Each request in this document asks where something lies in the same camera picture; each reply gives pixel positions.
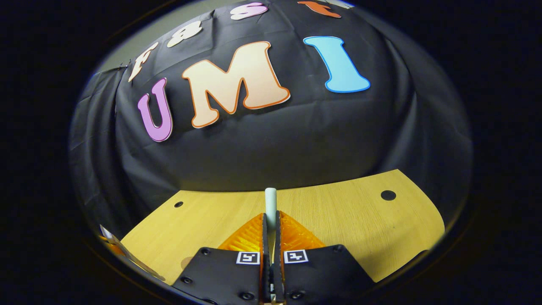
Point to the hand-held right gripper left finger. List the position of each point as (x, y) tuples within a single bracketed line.
[(265, 241)]

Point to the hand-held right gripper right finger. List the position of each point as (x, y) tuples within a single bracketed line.
[(278, 241)]

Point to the pale green toothbrush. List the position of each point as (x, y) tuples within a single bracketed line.
[(270, 199)]

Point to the white toothpaste tube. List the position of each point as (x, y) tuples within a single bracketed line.
[(108, 235)]

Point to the wooden desktop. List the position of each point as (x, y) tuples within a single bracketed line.
[(360, 224)]

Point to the black backdrop cloth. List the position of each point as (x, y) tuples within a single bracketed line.
[(296, 140)]

